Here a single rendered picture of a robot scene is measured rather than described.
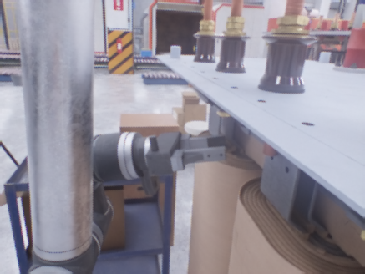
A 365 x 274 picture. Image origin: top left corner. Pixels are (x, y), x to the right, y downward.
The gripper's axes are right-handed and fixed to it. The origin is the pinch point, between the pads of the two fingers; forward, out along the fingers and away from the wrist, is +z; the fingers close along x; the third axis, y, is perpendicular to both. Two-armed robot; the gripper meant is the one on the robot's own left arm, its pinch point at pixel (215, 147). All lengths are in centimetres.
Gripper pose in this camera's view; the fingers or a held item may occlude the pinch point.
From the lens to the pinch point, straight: 59.3
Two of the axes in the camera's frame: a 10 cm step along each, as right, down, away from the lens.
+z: 9.7, -1.0, -2.0
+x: 1.6, -3.3, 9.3
